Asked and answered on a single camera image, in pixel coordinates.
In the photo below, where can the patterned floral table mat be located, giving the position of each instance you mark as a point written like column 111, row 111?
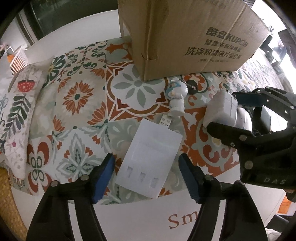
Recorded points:
column 93, row 101

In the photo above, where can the white power adapter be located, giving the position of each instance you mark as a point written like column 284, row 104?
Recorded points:
column 222, row 108

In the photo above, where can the white fruit basket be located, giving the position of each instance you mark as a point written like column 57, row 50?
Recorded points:
column 17, row 59

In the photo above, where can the mushroom print cloth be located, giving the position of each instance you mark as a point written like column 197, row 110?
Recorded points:
column 19, row 93

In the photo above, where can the white battery charger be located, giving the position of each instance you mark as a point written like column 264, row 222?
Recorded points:
column 149, row 158

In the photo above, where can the small black round object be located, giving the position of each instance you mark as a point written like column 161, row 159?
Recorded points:
column 191, row 86

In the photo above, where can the white astronaut figurine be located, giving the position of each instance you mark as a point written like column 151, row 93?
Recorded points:
column 176, row 92

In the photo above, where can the brown cardboard box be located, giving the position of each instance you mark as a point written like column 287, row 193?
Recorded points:
column 170, row 38

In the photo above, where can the woven straw chair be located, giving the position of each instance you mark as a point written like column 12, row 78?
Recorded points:
column 11, row 221

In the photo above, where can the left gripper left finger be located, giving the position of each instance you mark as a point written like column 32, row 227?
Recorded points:
column 51, row 220

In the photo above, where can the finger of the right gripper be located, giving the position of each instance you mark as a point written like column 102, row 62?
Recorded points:
column 229, row 135
column 249, row 98

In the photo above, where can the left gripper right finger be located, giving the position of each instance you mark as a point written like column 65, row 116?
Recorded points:
column 241, row 220

